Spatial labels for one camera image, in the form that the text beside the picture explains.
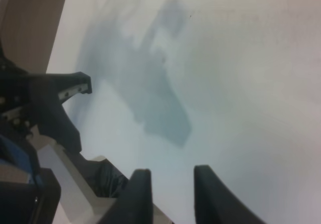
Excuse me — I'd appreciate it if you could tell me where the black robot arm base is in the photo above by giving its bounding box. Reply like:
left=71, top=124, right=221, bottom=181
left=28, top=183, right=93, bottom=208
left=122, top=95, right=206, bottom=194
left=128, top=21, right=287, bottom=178
left=1, top=54, right=92, bottom=223

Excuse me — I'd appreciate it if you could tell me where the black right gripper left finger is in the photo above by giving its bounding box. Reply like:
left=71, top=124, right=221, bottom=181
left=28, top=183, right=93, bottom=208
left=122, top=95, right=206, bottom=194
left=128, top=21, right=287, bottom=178
left=99, top=169, right=153, bottom=224

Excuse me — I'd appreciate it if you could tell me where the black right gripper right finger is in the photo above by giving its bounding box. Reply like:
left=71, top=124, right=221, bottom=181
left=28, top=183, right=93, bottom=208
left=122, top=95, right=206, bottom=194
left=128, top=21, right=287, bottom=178
left=194, top=165, right=264, bottom=223

